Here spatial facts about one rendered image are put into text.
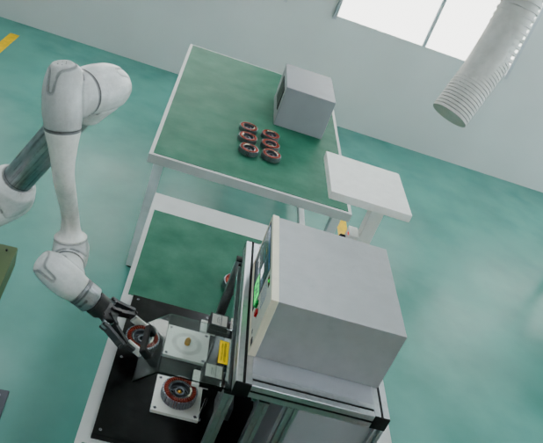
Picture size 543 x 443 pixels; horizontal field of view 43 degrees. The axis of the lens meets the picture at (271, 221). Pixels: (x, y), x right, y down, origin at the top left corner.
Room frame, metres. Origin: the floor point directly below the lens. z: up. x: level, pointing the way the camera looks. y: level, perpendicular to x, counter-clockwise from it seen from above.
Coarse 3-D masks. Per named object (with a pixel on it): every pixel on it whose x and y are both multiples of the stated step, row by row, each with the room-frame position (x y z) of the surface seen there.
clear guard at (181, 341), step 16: (160, 320) 1.54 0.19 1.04; (176, 320) 1.54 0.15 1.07; (192, 320) 1.56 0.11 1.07; (160, 336) 1.47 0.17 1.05; (176, 336) 1.47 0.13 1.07; (192, 336) 1.50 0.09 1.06; (208, 336) 1.53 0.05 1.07; (224, 336) 1.55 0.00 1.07; (160, 352) 1.39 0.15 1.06; (176, 352) 1.41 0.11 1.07; (192, 352) 1.44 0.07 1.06; (208, 352) 1.46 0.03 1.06; (144, 368) 1.35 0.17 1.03; (160, 368) 1.33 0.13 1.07; (176, 368) 1.35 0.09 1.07; (192, 368) 1.38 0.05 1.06; (208, 368) 1.40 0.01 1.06; (224, 368) 1.42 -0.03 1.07; (208, 384) 1.35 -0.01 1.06; (224, 384) 1.37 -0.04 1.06
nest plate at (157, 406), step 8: (160, 376) 1.59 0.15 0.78; (168, 376) 1.60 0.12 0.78; (160, 384) 1.56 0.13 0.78; (160, 392) 1.53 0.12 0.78; (200, 392) 1.59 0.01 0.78; (152, 400) 1.49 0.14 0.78; (160, 400) 1.50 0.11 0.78; (200, 400) 1.56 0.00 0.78; (152, 408) 1.46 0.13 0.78; (160, 408) 1.47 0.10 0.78; (168, 408) 1.48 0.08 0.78; (192, 408) 1.52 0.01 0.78; (168, 416) 1.46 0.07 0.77; (176, 416) 1.47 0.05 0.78; (184, 416) 1.47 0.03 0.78; (192, 416) 1.49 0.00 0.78
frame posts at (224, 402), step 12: (228, 288) 1.96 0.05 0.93; (228, 300) 1.97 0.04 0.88; (216, 312) 1.97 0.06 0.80; (228, 396) 1.36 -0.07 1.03; (216, 408) 1.36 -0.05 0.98; (264, 408) 1.38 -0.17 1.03; (216, 420) 1.36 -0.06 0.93; (252, 420) 1.37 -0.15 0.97; (216, 432) 1.36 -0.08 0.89; (252, 432) 1.37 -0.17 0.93
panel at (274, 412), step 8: (272, 408) 1.45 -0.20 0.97; (280, 408) 1.39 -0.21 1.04; (264, 416) 1.48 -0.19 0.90; (272, 416) 1.42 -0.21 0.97; (280, 416) 1.38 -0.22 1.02; (264, 424) 1.45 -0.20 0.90; (272, 424) 1.39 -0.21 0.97; (256, 432) 1.49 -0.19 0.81; (264, 432) 1.42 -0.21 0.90; (272, 432) 1.38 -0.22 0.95; (256, 440) 1.46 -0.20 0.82; (264, 440) 1.39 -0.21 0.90
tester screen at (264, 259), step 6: (270, 228) 1.85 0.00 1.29; (270, 234) 1.81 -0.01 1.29; (264, 240) 1.86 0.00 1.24; (264, 246) 1.82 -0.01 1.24; (264, 252) 1.78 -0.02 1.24; (258, 258) 1.84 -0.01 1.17; (264, 258) 1.74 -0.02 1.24; (264, 264) 1.71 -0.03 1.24; (258, 270) 1.76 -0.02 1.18; (264, 270) 1.68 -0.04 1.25; (264, 276) 1.65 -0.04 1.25
